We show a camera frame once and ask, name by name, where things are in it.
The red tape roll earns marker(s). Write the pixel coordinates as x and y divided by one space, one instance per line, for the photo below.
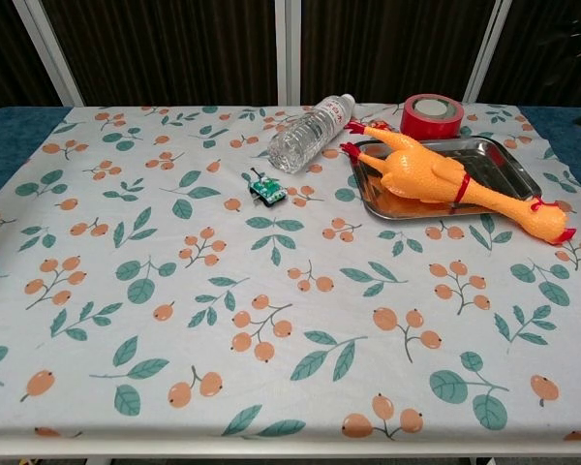
431 123

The rectangular stainless steel tray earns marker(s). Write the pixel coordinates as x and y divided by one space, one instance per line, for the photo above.
503 164

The dark pleated partition panel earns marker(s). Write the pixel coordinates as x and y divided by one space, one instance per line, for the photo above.
552 48
174 48
0 48
382 43

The clear plastic water bottle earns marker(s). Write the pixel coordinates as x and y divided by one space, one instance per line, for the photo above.
305 138

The floral patterned tablecloth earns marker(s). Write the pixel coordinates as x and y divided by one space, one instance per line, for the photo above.
223 290

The small green wind-up toy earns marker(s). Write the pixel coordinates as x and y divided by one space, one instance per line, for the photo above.
267 190

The orange rubber chicken toy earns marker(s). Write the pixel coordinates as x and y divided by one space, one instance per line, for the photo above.
426 169

